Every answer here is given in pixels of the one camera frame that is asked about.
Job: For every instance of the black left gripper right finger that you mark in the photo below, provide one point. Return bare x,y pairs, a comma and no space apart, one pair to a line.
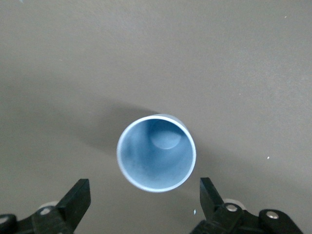
208,197

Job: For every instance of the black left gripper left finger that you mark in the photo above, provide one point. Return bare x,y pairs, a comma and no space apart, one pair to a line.
75,202

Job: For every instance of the light blue cup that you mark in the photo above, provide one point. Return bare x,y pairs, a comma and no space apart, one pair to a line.
156,161

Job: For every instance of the dark grey table mat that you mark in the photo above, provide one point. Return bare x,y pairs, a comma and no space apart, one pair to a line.
156,48

